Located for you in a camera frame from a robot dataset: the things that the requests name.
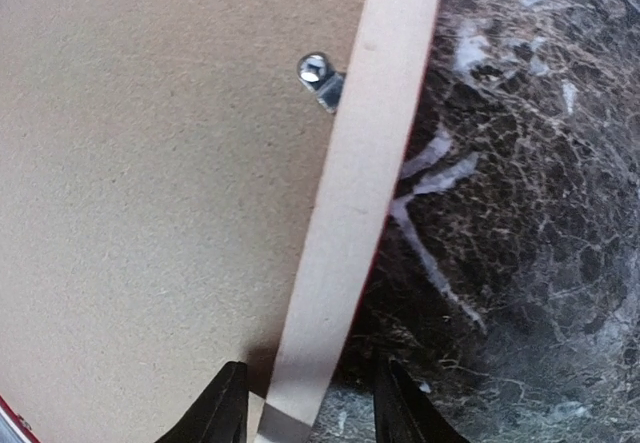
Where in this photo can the red wooden picture frame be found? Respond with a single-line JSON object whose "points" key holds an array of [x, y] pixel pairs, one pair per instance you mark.
{"points": [[365, 150]]}

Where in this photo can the metal backing turn clip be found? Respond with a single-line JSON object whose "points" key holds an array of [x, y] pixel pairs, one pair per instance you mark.
{"points": [[319, 76]]}

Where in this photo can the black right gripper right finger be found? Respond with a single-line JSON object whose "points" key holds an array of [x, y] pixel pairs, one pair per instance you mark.
{"points": [[403, 413]]}

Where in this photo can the brown cardboard backing board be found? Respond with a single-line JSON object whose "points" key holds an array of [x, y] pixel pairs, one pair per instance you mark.
{"points": [[159, 165]]}

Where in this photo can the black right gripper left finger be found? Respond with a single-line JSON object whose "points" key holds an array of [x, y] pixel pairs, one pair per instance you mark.
{"points": [[219, 414]]}

